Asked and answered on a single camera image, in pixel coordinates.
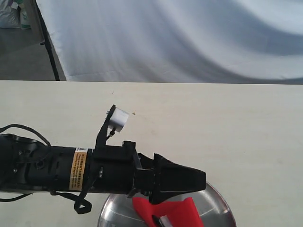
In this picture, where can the white sack in background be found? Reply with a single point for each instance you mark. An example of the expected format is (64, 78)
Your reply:
(13, 15)

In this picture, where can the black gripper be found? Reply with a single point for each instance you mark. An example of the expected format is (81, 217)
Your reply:
(122, 170)

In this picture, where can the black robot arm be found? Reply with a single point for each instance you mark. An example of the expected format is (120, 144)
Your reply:
(28, 166)

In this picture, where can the white backdrop cloth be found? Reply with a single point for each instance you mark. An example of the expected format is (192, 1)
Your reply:
(186, 41)

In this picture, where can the round steel plate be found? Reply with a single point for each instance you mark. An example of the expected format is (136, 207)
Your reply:
(213, 210)

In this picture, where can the red flag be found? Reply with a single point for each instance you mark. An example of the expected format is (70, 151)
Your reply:
(169, 213)

